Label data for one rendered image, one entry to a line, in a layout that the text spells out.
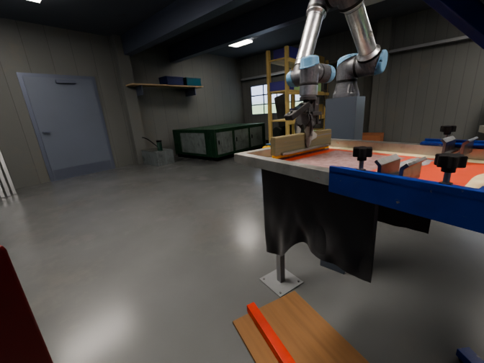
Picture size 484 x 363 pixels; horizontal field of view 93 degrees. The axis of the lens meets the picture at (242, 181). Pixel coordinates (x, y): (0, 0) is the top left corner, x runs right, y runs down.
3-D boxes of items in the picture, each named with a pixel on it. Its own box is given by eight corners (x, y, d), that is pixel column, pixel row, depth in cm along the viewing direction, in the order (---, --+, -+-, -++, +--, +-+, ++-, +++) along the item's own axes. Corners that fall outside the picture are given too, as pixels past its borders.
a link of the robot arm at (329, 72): (315, 68, 110) (301, 65, 103) (338, 63, 101) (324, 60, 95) (315, 86, 112) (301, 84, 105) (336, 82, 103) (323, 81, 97)
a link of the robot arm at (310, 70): (324, 55, 94) (312, 52, 89) (323, 85, 97) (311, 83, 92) (308, 59, 100) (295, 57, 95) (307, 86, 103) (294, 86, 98)
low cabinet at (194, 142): (225, 146, 851) (222, 124, 828) (266, 148, 732) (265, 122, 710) (175, 156, 700) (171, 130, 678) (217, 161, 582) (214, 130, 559)
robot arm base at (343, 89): (337, 98, 153) (338, 82, 150) (362, 96, 143) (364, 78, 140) (328, 99, 142) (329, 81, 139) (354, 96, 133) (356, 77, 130)
